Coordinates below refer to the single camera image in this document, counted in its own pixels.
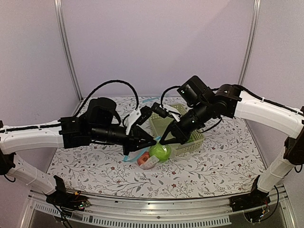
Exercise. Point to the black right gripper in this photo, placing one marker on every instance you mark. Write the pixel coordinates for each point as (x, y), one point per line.
(181, 136)

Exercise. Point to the green apple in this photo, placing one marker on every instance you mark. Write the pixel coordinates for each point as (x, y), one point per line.
(162, 152)

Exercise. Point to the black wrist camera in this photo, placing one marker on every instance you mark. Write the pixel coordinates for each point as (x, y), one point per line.
(166, 111)
(136, 117)

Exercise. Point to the aluminium frame post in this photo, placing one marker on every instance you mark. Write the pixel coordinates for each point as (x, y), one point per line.
(250, 42)
(66, 48)

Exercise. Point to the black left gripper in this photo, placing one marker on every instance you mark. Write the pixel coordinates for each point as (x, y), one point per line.
(134, 143)

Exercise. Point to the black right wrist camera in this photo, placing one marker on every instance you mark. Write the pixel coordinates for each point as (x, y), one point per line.
(166, 111)

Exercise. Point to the floral patterned table mat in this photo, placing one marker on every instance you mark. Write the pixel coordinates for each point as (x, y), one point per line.
(226, 163)

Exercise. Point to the light green perforated plastic basket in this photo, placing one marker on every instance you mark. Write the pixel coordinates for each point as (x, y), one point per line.
(159, 125)

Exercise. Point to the left aluminium frame post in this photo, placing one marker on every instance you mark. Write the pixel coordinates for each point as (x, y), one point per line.
(66, 48)

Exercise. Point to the spare clear blue zip bag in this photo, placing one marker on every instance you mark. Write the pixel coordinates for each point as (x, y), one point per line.
(151, 99)

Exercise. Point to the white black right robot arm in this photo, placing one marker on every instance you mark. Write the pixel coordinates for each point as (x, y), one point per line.
(236, 101)

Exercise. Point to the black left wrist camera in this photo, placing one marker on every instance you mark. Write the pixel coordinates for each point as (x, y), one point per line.
(136, 117)

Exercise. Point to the red apple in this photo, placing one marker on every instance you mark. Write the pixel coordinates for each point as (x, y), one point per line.
(143, 159)

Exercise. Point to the right aluminium frame post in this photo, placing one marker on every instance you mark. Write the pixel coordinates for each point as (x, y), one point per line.
(250, 42)

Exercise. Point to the clear blue zip top bag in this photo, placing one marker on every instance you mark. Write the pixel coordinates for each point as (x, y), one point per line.
(152, 161)

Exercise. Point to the aluminium front rail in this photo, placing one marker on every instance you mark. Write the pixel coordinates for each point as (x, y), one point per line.
(120, 212)

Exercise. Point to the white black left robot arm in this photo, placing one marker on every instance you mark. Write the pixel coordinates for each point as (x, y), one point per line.
(100, 124)

